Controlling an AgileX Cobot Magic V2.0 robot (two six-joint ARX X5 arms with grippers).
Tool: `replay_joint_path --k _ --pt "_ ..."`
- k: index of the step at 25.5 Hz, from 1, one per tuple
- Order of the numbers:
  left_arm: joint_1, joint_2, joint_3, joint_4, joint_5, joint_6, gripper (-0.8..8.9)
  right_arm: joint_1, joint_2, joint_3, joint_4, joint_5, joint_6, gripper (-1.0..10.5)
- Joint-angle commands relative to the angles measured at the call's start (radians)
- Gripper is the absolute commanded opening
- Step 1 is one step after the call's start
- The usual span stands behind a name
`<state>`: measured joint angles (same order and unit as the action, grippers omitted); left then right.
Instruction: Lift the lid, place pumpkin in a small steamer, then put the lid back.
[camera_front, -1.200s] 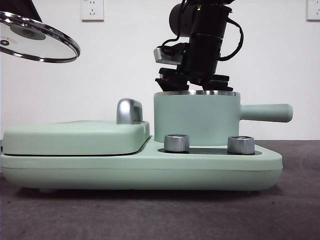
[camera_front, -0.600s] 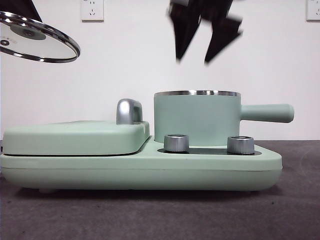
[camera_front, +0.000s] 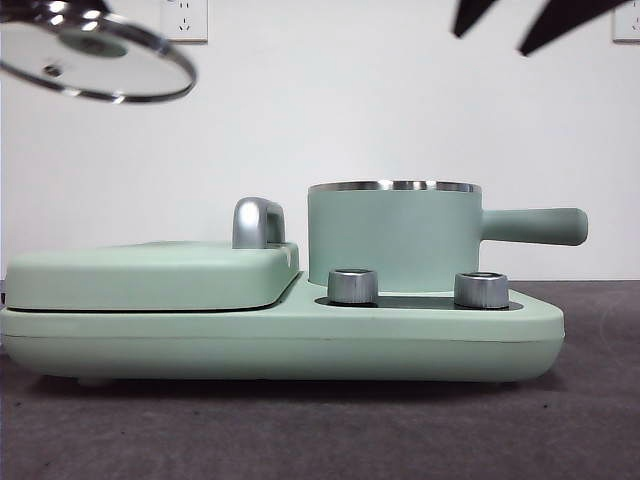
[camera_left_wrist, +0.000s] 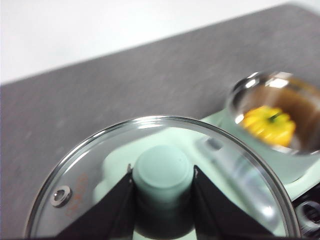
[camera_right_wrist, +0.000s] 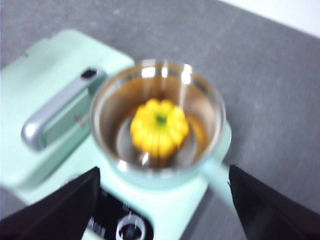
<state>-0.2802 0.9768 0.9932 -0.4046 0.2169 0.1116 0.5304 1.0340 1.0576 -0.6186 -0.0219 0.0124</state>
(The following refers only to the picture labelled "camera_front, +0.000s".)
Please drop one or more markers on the glass lid with green knob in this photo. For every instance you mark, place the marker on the glass lid with green knob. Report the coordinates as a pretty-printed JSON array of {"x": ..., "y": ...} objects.
[{"x": 95, "y": 47}]

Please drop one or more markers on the green breakfast machine base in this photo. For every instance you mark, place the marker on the green breakfast machine base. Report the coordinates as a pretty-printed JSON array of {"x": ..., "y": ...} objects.
[{"x": 300, "y": 345}]

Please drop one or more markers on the white wall socket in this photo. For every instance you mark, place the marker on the white wall socket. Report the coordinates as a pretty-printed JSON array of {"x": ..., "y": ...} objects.
[
  {"x": 192, "y": 22},
  {"x": 627, "y": 20}
]

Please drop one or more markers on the silver control knob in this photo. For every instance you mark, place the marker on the silver control knob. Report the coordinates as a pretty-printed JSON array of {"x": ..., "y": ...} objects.
[
  {"x": 352, "y": 287},
  {"x": 481, "y": 290}
]

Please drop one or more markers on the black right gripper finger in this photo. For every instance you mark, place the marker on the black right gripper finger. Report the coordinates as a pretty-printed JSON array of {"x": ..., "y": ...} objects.
[
  {"x": 472, "y": 15},
  {"x": 560, "y": 27}
]

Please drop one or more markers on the green hinged griddle cover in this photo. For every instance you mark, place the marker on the green hinged griddle cover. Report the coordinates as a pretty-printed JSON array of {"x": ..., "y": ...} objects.
[{"x": 140, "y": 280}]

